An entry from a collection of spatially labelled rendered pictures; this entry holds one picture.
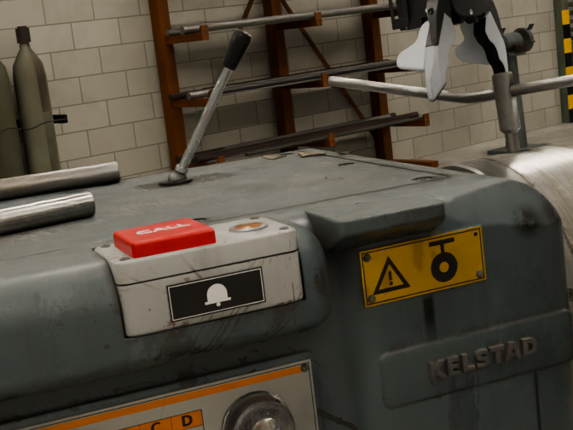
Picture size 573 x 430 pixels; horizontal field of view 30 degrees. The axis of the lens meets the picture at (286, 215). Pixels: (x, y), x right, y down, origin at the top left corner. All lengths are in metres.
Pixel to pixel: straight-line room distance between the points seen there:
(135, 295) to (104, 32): 7.59
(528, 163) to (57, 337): 0.56
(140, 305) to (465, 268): 0.27
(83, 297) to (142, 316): 0.04
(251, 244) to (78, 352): 0.14
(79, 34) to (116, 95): 0.53
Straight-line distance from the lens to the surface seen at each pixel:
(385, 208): 0.81
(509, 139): 1.17
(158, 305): 0.74
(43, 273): 0.74
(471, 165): 1.10
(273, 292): 0.76
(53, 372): 0.73
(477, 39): 1.23
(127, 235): 0.76
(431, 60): 1.13
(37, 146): 7.71
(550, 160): 1.13
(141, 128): 8.42
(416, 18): 1.19
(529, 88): 1.15
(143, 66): 8.44
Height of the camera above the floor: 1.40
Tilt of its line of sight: 10 degrees down
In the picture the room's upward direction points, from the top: 7 degrees counter-clockwise
